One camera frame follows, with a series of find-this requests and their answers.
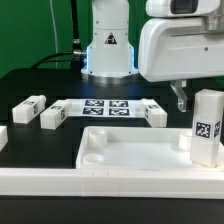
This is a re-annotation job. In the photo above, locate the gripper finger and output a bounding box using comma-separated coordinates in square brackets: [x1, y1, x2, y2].
[170, 80, 188, 112]

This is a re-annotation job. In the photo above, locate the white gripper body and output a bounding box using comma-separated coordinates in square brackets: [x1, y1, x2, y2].
[138, 17, 224, 82]

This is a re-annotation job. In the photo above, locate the white desk top tray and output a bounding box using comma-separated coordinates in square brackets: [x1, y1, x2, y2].
[76, 126, 224, 172]

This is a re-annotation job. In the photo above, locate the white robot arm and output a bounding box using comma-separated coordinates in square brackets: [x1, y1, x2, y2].
[82, 0, 224, 111]

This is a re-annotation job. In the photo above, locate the tag sheet on table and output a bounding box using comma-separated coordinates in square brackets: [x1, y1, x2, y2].
[68, 99, 144, 118]

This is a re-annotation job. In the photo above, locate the white front fence bar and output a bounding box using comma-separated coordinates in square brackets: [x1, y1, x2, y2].
[0, 168, 224, 199]

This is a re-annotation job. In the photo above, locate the white left fence piece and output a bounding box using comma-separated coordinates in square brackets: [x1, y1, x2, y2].
[0, 126, 8, 151]

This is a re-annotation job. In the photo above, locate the black cable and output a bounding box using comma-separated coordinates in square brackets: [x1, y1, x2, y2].
[30, 0, 88, 70]

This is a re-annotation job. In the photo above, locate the white cable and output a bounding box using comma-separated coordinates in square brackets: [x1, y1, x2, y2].
[49, 0, 60, 70]

